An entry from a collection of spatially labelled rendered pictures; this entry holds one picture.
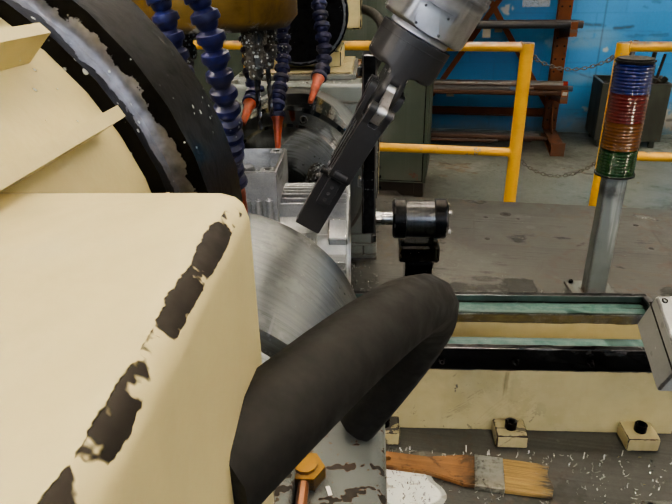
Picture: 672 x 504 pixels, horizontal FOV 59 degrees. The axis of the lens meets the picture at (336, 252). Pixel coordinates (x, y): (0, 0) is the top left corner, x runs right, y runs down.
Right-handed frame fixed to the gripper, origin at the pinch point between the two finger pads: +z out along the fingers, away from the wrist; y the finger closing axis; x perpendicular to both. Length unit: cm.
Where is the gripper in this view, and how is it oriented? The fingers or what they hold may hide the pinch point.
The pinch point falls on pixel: (321, 200)
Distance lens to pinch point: 67.2
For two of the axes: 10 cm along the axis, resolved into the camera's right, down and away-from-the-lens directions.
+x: 8.7, 4.6, 1.7
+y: -0.5, 4.3, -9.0
